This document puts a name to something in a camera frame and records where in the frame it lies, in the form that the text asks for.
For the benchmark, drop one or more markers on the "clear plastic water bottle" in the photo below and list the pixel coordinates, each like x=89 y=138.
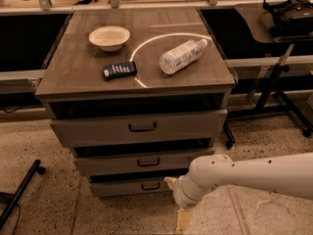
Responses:
x=181 y=56

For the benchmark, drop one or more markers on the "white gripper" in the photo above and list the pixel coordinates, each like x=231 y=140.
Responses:
x=179 y=190

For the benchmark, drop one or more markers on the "black stand leg with wheel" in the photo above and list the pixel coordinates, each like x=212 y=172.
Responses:
x=12 y=199

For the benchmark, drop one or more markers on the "white paper bowl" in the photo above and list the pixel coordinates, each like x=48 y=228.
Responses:
x=109 y=38

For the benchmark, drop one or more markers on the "grey wooden drawer cabinet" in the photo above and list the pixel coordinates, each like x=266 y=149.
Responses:
x=74 y=85

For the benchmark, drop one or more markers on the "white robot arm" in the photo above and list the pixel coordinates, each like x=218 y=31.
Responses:
x=268 y=196

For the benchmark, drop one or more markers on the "grey drawer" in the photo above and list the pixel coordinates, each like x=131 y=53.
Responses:
x=101 y=131
x=129 y=187
x=140 y=162

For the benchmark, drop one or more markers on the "dark blue snack packet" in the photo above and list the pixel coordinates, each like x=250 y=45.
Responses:
x=119 y=70

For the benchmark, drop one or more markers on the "black VR headset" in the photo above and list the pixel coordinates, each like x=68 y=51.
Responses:
x=292 y=16

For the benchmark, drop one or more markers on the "dark side table on stand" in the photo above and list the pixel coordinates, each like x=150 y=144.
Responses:
x=264 y=29

